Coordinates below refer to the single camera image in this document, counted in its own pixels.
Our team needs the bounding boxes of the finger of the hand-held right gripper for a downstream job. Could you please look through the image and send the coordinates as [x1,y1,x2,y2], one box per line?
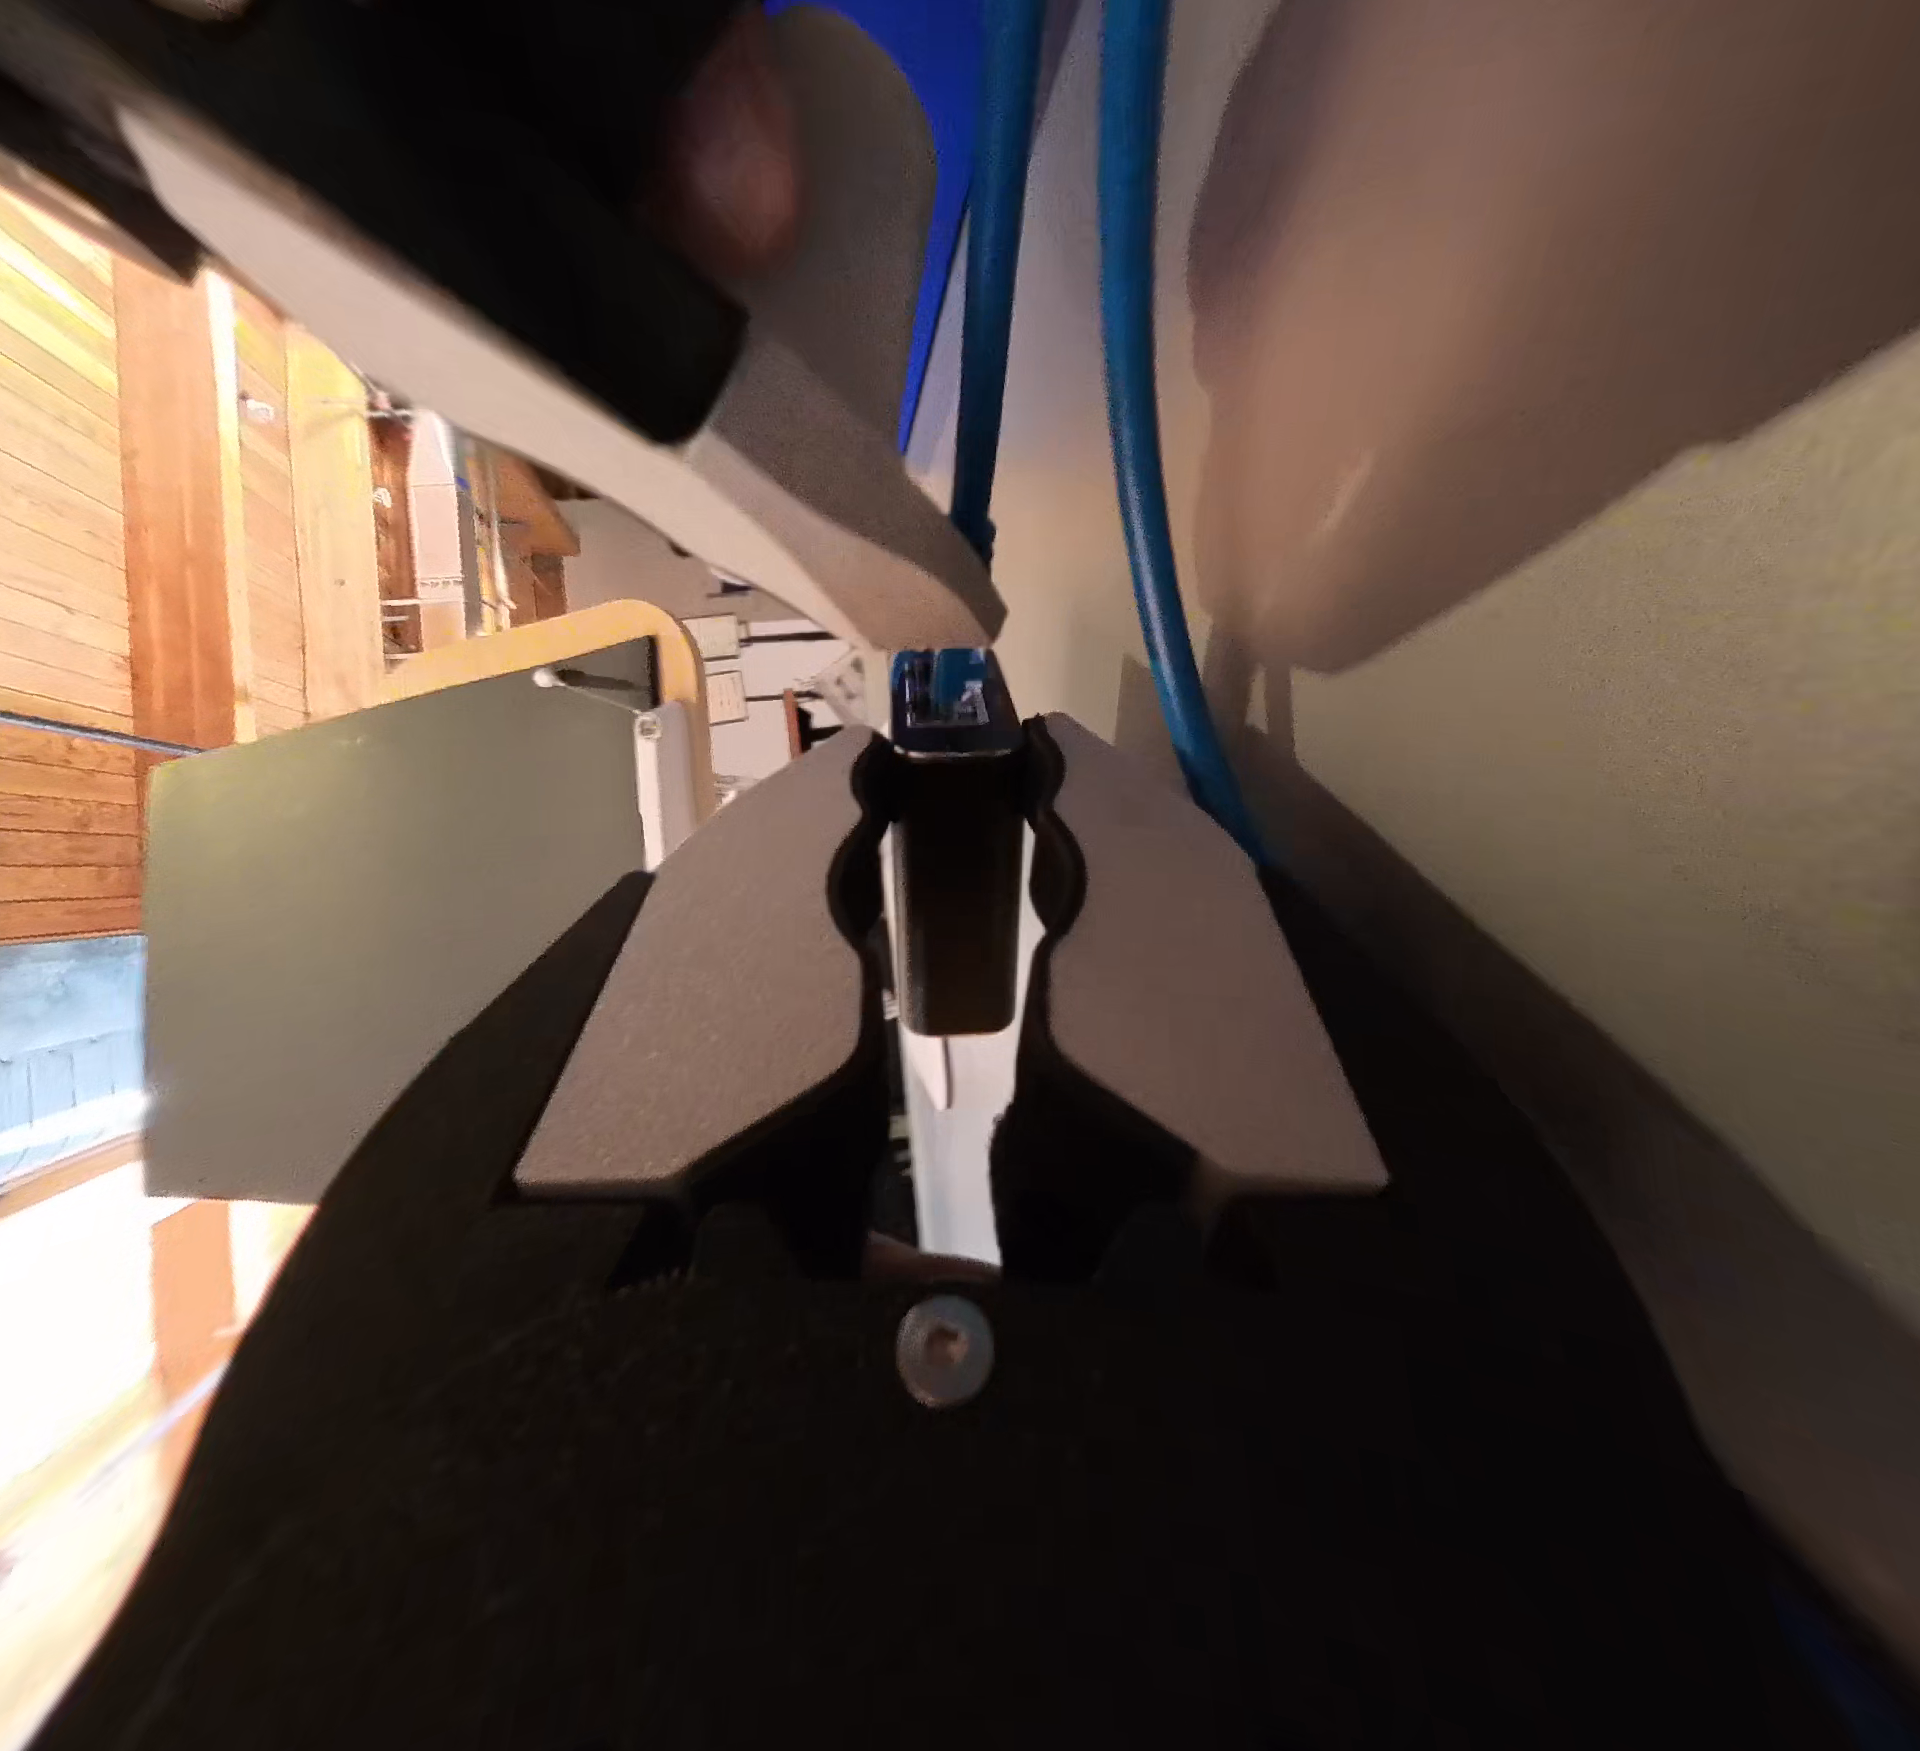
[116,0,1010,654]

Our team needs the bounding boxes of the white panel bracket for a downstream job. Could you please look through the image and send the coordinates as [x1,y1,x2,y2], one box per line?
[628,708,672,872]

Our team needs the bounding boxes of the blue ethernet cable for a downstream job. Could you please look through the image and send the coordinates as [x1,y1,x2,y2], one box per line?
[899,0,1276,876]

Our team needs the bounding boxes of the black ethernet port adapter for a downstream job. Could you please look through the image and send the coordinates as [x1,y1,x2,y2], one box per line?
[888,647,1036,1037]

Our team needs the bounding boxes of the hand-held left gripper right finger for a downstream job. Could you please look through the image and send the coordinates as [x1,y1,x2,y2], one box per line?
[991,711,1391,1276]

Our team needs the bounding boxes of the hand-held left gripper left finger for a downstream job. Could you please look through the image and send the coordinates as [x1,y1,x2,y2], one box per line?
[514,722,906,1276]

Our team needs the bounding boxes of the black panel with wooden rim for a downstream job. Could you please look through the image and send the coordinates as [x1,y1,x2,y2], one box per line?
[142,598,709,1204]

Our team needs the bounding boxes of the person's right hand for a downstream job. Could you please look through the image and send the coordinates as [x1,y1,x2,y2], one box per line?
[658,7,808,278]

